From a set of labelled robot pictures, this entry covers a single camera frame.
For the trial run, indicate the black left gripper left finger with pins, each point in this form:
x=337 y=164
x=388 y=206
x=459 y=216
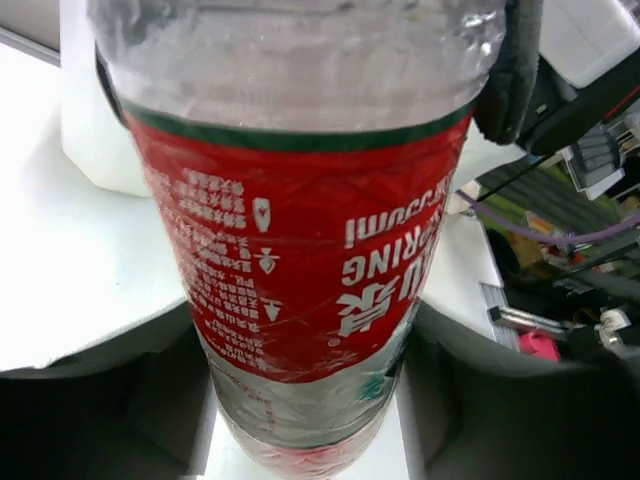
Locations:
x=144 y=419

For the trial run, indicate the aluminium table edge rail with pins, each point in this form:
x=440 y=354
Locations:
x=511 y=325

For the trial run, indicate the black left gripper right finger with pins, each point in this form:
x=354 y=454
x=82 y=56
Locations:
x=471 y=408

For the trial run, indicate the pink object in background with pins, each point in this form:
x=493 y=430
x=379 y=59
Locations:
x=540 y=346

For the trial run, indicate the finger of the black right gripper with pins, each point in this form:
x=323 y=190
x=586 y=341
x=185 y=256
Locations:
x=503 y=103

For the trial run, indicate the white plastic bin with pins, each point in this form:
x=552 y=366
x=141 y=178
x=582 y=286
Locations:
x=92 y=137

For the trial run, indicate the red label water bottle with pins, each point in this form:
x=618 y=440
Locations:
x=300 y=154

